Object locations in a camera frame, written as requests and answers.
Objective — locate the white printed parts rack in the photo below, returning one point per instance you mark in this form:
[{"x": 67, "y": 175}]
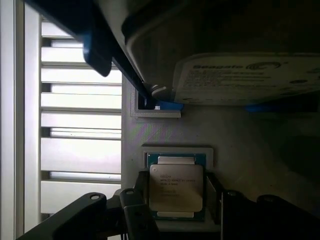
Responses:
[{"x": 245, "y": 140}]

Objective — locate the silver Intel CPU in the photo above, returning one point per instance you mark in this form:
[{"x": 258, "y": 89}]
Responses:
[{"x": 176, "y": 185}]

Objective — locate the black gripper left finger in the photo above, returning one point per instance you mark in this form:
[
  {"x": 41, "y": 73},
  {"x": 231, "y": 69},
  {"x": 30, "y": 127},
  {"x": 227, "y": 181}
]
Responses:
[{"x": 135, "y": 220}]

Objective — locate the blue disk holder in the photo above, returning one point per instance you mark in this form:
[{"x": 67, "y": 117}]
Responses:
[{"x": 170, "y": 105}]

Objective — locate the silver Seagate hard disk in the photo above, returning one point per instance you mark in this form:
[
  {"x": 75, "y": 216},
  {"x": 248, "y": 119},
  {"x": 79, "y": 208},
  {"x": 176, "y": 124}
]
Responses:
[{"x": 225, "y": 37}]

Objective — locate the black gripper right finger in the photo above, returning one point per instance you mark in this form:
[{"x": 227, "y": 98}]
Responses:
[{"x": 237, "y": 220}]

